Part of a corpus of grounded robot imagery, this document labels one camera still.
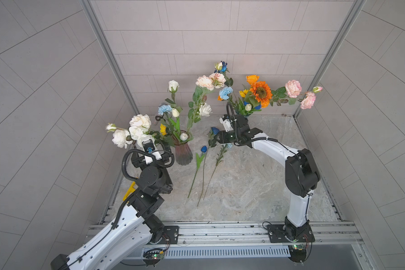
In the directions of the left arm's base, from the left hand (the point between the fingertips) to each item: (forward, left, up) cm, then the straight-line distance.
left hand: (151, 139), depth 64 cm
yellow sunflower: (+34, -41, -3) cm, 53 cm away
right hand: (+17, -26, -19) cm, 36 cm away
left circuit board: (-34, -1, -31) cm, 46 cm away
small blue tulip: (+15, -20, -30) cm, 39 cm away
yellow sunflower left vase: (+14, 0, -10) cm, 17 cm away
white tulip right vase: (+23, -42, -3) cm, 48 cm away
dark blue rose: (+21, -25, -31) cm, 44 cm away
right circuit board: (-33, -60, -33) cm, 76 cm away
